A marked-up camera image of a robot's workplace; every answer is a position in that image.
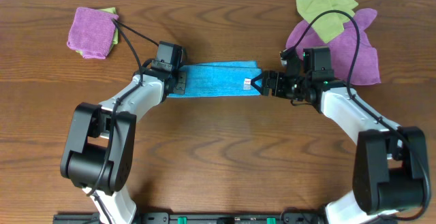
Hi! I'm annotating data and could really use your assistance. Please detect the blue microfiber cloth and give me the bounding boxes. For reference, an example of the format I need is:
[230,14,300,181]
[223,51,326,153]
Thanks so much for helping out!
[168,61,262,98]

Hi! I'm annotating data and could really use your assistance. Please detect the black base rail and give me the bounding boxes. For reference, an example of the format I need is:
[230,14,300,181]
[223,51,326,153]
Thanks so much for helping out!
[52,211,328,224]

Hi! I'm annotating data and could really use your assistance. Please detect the green folded cloth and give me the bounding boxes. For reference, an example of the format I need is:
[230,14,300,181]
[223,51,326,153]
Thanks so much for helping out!
[75,7,119,56]

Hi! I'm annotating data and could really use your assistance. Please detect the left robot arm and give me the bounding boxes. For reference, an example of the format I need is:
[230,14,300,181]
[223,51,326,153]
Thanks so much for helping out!
[60,42,187,223]

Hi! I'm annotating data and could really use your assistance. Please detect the purple unfolded cloth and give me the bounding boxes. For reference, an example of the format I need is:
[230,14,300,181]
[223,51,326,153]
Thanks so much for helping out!
[285,8,381,86]

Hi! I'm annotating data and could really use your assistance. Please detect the green unfolded cloth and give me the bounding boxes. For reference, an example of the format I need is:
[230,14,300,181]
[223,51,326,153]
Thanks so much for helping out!
[295,0,359,44]

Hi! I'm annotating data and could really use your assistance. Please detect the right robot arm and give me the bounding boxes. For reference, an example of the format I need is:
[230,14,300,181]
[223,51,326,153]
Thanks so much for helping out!
[251,47,431,223]

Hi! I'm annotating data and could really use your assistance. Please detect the purple folded cloth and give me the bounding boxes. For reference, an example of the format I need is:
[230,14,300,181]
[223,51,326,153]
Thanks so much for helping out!
[66,6,119,60]

